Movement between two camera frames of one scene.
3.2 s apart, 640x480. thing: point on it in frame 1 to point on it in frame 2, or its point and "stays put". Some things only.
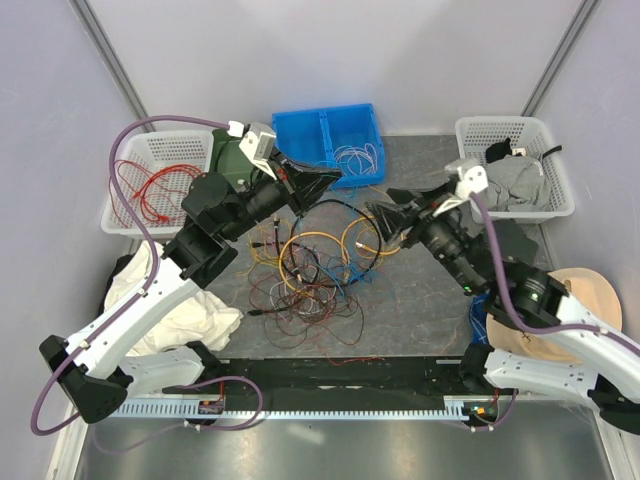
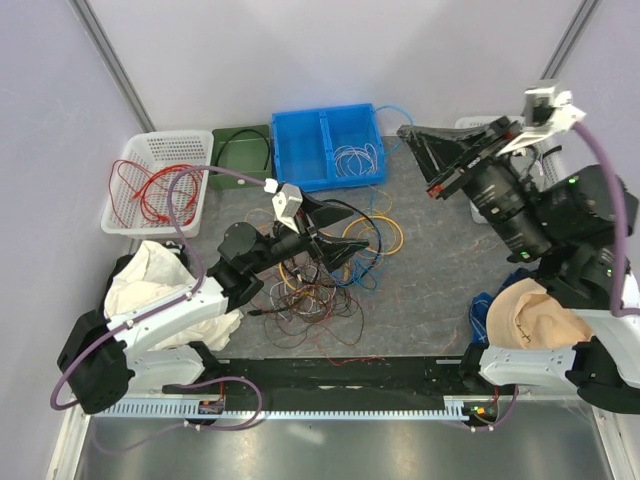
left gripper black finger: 311,195 to 335,250
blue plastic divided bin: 344,139 stays put
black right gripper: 394,219 to 444,154
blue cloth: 478,318 stays put
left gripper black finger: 313,181 to 321,215
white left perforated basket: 154,172 stays put
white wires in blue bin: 357,161 stays put
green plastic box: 227,159 stays put
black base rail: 317,378 stays put
